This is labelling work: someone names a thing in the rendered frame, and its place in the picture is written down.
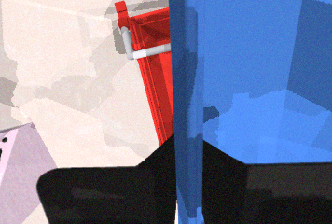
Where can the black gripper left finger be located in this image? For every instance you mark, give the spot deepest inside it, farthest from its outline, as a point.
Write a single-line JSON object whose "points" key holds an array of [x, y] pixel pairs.
{"points": [[146, 192]]}

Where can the blue plastic tray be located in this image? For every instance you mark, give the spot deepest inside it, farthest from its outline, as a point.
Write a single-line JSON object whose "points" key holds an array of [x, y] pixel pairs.
{"points": [[252, 78]]}

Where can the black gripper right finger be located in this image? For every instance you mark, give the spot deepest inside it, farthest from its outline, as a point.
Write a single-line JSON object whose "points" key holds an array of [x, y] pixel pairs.
{"points": [[232, 190]]}

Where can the red plastic tray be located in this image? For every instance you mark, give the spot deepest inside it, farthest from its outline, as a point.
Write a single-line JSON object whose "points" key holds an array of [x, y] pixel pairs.
{"points": [[149, 30]]}

